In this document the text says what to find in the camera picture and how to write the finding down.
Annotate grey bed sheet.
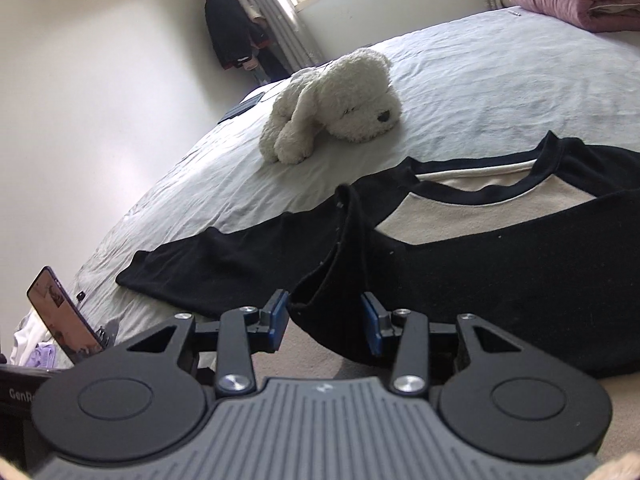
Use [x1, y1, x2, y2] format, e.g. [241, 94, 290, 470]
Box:
[70, 8, 639, 339]

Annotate purple folded garment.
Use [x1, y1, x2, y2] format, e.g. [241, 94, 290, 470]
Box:
[24, 344, 56, 370]

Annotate black and cream raglan sweatshirt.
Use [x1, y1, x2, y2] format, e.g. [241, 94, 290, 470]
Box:
[116, 133, 639, 378]

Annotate white printed cloth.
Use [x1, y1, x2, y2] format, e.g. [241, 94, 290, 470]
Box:
[9, 309, 50, 366]

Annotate grey dotted curtain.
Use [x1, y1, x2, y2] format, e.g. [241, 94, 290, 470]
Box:
[255, 0, 326, 72]

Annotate white plush dog toy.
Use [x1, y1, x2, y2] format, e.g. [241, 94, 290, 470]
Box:
[258, 48, 401, 165]

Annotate dark clothes hanging on rack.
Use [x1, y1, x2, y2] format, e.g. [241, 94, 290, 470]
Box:
[204, 0, 291, 82]

